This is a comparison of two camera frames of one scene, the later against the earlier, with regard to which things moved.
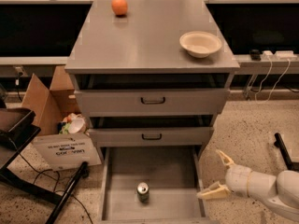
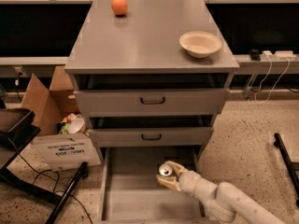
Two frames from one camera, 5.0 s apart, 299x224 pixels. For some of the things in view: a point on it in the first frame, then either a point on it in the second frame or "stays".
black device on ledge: x=255 y=55 stays
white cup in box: x=76 y=125 stays
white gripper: x=237 y=178 → x=188 y=181
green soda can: x=143 y=191 → x=164 y=170
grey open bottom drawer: x=173 y=174 stays
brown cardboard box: x=59 y=150 stays
